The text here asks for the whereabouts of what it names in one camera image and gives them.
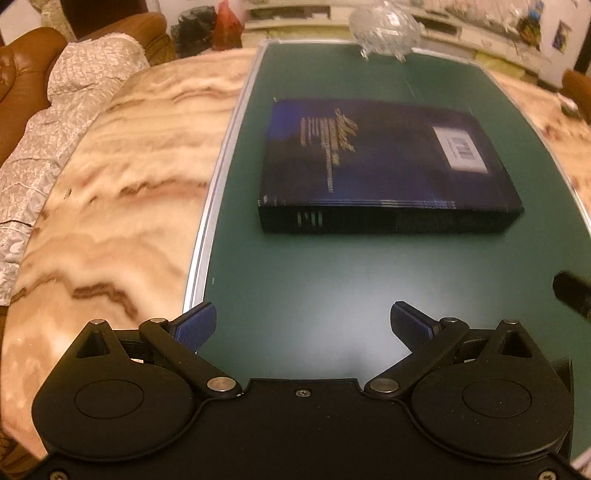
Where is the white television cabinet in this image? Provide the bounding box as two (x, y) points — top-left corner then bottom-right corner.
(245, 0), (525, 62)

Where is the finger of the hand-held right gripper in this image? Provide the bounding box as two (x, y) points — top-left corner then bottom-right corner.
(553, 271), (591, 320)

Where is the fruit ornament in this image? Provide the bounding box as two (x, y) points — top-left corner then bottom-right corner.
(517, 11), (553, 52)

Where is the dark blue book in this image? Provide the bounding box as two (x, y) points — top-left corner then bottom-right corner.
(257, 97), (526, 236)

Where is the green board with metal frame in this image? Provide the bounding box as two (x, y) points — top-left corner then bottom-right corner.
(182, 39), (591, 361)

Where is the brown leather armchair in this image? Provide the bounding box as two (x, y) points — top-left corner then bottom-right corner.
(562, 69), (591, 123)

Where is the white lace sofa cover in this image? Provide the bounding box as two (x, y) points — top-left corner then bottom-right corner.
(0, 34), (151, 306)

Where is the orange plastic bag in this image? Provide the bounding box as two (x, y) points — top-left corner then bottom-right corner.
(213, 0), (243, 51)

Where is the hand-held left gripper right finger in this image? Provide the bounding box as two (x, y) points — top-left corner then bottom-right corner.
(363, 300), (553, 397)

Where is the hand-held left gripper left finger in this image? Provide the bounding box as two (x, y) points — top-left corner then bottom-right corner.
(61, 302), (243, 402)

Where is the lidded glass candy bowl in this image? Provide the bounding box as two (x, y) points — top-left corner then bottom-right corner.
(348, 0), (422, 64)

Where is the blue wall poster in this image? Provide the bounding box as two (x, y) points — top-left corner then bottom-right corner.
(551, 20), (574, 54)

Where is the black mesh basket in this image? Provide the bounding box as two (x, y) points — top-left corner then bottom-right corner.
(171, 6), (218, 48)

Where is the brown leather sofa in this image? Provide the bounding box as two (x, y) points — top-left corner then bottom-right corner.
(0, 13), (179, 163)

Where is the marble desktop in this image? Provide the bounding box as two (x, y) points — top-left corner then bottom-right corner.
(0, 41), (591, 462)

